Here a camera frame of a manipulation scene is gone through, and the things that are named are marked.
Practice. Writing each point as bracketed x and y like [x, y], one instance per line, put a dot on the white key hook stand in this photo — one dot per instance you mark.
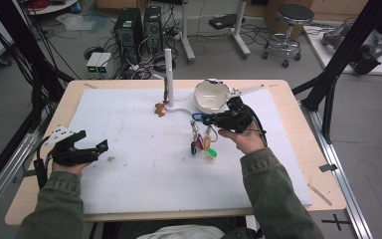
[169, 73]

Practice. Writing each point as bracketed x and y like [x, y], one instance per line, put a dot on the black round stool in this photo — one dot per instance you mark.
[291, 15]

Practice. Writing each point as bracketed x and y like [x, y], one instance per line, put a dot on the white chipped bowl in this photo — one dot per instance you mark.
[210, 94]

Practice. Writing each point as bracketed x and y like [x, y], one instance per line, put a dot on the person's right hand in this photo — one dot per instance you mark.
[247, 141]

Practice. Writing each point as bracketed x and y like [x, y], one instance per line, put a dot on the white floor platform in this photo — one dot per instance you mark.
[325, 56]

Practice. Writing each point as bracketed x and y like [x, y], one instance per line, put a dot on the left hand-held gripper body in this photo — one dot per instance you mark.
[69, 155]

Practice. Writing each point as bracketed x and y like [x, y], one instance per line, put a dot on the grey metal clamp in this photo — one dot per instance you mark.
[328, 167]

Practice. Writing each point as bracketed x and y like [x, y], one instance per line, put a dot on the round white table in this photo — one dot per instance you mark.
[51, 7]

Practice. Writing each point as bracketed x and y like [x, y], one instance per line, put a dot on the thin wooden stick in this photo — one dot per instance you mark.
[320, 194]

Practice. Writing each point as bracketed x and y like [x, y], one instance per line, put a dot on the key bunch with coloured tags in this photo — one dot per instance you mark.
[200, 142]

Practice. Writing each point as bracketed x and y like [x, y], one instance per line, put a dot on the white cloth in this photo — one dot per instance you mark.
[182, 232]

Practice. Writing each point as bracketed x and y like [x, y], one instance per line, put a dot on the grey machine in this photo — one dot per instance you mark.
[361, 49]

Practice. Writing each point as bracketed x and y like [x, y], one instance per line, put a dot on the black flat device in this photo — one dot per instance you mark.
[224, 21]

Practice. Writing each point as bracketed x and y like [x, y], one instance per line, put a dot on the aluminium rail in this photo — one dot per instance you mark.
[344, 186]
[6, 176]

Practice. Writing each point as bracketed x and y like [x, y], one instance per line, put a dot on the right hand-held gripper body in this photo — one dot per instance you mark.
[233, 120]

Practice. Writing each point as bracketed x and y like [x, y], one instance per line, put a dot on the person's left hand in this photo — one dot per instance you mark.
[71, 168]

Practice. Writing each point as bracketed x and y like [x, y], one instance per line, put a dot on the white desk leg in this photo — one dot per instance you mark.
[240, 33]
[185, 36]

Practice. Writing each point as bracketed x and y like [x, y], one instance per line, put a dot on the grey power supply unit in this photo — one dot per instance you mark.
[93, 64]
[105, 64]

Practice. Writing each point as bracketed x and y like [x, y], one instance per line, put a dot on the white foam board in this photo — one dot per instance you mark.
[146, 186]

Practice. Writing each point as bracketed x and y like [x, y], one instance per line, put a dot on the large black computer tower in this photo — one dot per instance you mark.
[128, 31]

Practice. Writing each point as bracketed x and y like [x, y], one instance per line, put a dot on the slim black computer tower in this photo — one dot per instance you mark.
[153, 28]

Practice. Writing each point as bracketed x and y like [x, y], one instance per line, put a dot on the black frame strut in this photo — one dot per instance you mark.
[10, 23]
[348, 46]

